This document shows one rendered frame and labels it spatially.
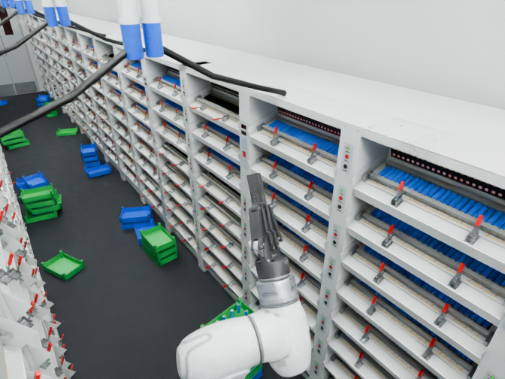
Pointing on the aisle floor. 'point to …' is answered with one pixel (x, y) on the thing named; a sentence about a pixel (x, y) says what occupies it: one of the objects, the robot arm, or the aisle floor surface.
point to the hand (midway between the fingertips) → (256, 188)
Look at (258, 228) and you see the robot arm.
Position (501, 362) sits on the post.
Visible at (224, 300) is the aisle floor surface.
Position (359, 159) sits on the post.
